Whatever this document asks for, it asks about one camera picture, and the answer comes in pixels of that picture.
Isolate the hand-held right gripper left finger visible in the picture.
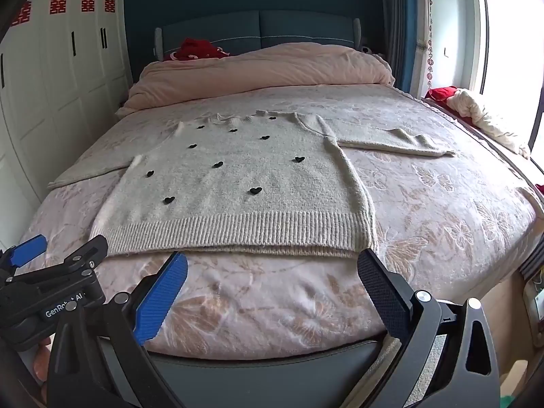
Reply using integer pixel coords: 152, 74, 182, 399
47, 252, 190, 408

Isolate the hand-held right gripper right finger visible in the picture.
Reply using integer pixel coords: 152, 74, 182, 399
358, 249, 503, 408

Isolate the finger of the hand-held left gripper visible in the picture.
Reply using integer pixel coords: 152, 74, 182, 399
0, 235, 48, 270
55, 235, 110, 278

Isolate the white fluffy towel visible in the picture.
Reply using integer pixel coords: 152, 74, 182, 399
47, 110, 456, 261

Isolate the person's left hand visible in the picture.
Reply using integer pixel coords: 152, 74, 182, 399
36, 338, 55, 404

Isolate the floral pink bed cover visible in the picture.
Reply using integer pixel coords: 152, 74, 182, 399
17, 83, 540, 360

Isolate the grey bed base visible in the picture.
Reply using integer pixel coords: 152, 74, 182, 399
144, 335, 398, 408

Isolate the dark striped fabric panel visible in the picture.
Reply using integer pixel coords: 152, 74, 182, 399
519, 238, 544, 283

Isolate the white wardrobe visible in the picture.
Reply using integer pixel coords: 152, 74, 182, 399
0, 0, 133, 222

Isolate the crumpled white cloth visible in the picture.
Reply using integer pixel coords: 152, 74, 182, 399
445, 88, 532, 159

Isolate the plain red cloth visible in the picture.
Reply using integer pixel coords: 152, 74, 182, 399
427, 86, 473, 125

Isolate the red cloth with white print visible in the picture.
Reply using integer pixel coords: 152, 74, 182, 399
169, 37, 231, 63

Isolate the pink duvet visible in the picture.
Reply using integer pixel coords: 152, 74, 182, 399
117, 42, 396, 118

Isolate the dark grey curtain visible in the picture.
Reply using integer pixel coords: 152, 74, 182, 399
377, 0, 409, 91

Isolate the teal padded headboard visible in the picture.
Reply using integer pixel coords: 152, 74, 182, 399
154, 9, 363, 59

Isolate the window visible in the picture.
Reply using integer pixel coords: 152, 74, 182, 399
479, 0, 544, 154

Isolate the red bead string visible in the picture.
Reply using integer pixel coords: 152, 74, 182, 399
424, 0, 435, 91

